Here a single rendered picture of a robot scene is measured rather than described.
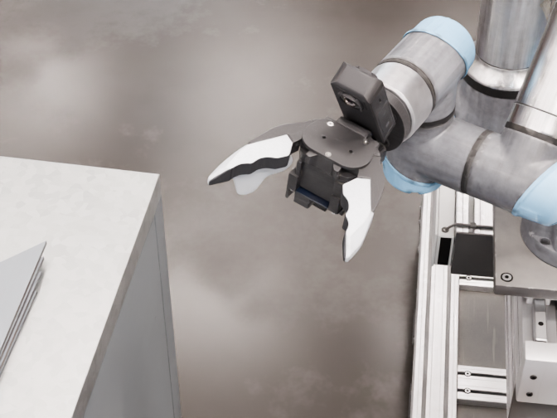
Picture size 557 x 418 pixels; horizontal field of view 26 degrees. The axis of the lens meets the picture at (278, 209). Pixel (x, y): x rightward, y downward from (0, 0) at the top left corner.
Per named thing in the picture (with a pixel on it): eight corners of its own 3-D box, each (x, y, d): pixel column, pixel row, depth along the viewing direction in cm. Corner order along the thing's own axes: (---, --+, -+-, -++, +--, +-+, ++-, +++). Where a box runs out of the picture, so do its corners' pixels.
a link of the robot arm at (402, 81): (439, 82, 122) (370, 47, 124) (418, 106, 119) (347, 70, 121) (424, 135, 127) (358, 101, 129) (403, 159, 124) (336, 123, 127)
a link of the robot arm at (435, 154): (454, 219, 134) (465, 144, 127) (366, 182, 139) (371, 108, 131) (486, 179, 139) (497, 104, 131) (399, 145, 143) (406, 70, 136)
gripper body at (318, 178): (343, 235, 118) (402, 167, 125) (357, 175, 112) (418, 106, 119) (278, 199, 120) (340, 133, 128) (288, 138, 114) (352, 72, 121)
